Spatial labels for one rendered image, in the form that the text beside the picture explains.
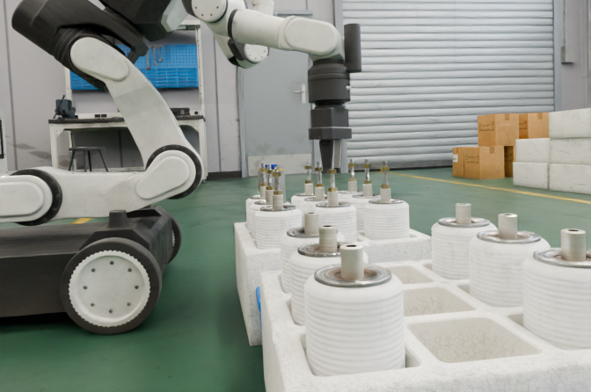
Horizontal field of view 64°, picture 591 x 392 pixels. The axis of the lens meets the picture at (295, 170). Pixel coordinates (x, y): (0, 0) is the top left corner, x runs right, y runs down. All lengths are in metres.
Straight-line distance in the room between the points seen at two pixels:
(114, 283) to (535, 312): 0.81
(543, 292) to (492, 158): 4.20
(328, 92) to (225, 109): 5.17
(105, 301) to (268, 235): 0.38
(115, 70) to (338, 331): 0.96
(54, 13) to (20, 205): 0.47
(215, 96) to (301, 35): 5.16
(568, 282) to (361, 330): 0.21
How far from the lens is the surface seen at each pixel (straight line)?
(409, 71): 6.60
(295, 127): 6.15
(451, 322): 0.58
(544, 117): 5.05
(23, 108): 6.53
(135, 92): 1.26
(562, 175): 3.65
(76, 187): 1.31
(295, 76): 6.21
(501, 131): 4.77
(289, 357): 0.48
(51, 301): 1.19
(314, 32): 0.97
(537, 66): 7.50
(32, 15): 1.37
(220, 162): 6.08
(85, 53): 1.28
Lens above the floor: 0.38
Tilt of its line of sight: 3 degrees down
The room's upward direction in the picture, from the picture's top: 2 degrees counter-clockwise
